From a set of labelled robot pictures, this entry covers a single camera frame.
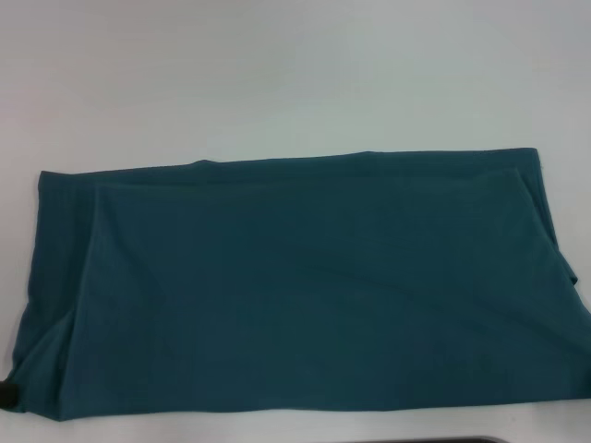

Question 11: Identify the teal T-shirt with FREE print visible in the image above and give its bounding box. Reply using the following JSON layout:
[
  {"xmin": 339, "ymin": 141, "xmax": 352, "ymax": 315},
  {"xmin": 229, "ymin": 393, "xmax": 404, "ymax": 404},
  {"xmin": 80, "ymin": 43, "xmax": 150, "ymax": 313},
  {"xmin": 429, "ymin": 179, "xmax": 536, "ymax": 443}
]
[{"xmin": 4, "ymin": 147, "xmax": 591, "ymax": 415}]

